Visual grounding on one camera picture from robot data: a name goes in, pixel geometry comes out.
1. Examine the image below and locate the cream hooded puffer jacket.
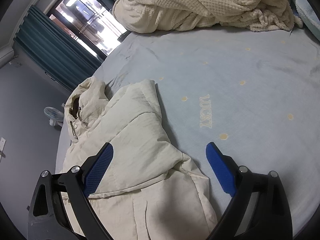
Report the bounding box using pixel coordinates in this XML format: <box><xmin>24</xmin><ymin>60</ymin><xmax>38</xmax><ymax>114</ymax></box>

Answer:
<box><xmin>61</xmin><ymin>77</ymin><xmax>217</xmax><ymax>239</ymax></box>

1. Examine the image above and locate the white standing fan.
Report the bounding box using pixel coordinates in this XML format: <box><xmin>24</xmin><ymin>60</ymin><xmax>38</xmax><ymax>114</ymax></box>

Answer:
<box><xmin>43</xmin><ymin>107</ymin><xmax>64</xmax><ymax>127</ymax></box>

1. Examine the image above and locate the light blue bed sheet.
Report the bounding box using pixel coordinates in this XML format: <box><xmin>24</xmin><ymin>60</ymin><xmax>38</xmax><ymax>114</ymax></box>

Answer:
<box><xmin>55</xmin><ymin>26</ymin><xmax>320</xmax><ymax>238</ymax></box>

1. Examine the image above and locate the teal left curtain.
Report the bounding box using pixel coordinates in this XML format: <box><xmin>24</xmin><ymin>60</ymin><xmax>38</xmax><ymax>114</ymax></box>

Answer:
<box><xmin>14</xmin><ymin>5</ymin><xmax>101</xmax><ymax>91</ymax></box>

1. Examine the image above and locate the light blue pillow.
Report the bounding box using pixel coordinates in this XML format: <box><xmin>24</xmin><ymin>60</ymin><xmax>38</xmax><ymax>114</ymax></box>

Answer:
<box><xmin>292</xmin><ymin>0</ymin><xmax>319</xmax><ymax>40</ymax></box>

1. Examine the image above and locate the glass balcony door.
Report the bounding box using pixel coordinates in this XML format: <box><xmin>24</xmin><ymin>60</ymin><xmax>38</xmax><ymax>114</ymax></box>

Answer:
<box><xmin>47</xmin><ymin>0</ymin><xmax>126</xmax><ymax>61</ymax></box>

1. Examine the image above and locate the cream knitted blanket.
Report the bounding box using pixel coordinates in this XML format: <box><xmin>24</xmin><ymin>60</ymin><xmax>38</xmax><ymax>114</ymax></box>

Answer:
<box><xmin>112</xmin><ymin>0</ymin><xmax>303</xmax><ymax>34</ymax></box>

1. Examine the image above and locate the white wall socket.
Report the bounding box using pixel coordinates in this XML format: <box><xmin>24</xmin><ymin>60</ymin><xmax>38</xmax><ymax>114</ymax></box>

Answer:
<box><xmin>0</xmin><ymin>138</ymin><xmax>6</xmax><ymax>159</ymax></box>

